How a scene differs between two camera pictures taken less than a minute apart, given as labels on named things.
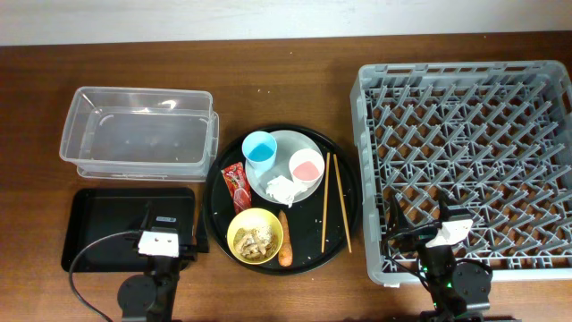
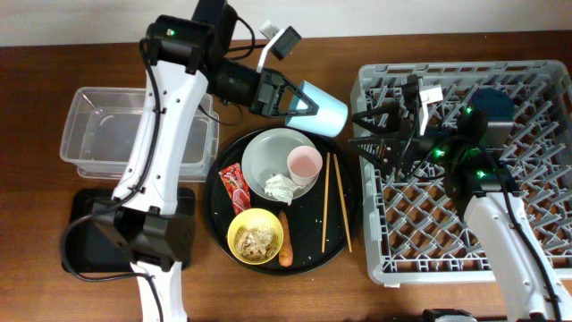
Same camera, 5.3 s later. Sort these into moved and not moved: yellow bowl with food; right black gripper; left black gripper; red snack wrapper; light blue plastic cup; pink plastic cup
Moved: left black gripper; light blue plastic cup; right black gripper
Not moved: pink plastic cup; red snack wrapper; yellow bowl with food
